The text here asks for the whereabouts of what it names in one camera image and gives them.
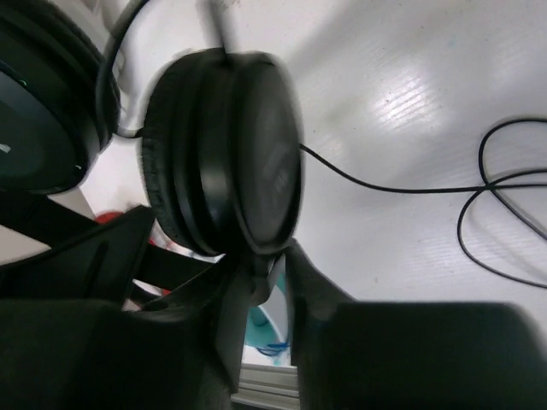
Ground red wrapped headphones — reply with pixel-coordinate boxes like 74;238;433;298
94;210;125;224

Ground black wired headphones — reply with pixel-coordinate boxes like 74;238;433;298
0;0;547;300

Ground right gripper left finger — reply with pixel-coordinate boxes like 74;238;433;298
1;206;251;409

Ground aluminium rail frame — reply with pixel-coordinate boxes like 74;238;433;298
232;364;300;409

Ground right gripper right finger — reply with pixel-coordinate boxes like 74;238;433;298
285;242;546;409

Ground teal white headphones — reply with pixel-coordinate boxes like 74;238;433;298
244;273;291;366

